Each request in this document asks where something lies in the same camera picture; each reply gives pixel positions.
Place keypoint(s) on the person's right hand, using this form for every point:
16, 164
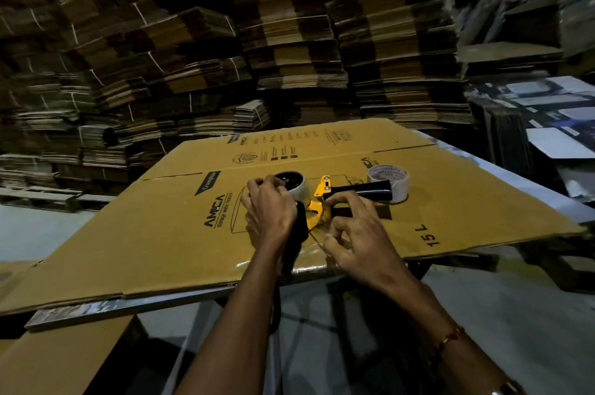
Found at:
367, 250

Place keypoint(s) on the person's left hand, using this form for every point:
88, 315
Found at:
267, 215

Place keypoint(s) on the person's right thumb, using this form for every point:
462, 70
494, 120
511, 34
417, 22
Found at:
332, 248

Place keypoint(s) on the person's left fingers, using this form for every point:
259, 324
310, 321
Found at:
262, 183

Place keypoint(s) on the clear tape roll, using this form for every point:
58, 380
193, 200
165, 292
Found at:
295, 183

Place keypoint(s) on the yellow black tape dispenser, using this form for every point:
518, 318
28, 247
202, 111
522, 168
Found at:
320, 192

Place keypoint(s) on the person's right forearm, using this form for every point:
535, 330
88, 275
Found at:
446, 343

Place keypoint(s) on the person's left forearm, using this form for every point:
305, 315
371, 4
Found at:
232, 329

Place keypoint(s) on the printed flat cardboard box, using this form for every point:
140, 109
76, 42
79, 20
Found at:
186, 232

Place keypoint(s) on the white tape roll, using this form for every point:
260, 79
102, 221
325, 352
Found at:
395, 180

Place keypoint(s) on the stacks of flattened brown cartons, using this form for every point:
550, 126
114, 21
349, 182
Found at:
232, 36

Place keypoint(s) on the wooden pallet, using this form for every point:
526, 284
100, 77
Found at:
46, 198

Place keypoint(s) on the pile of white printed cartons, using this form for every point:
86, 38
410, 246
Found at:
544, 120

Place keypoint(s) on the plain brown cardboard sheet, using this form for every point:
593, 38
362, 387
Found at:
55, 357

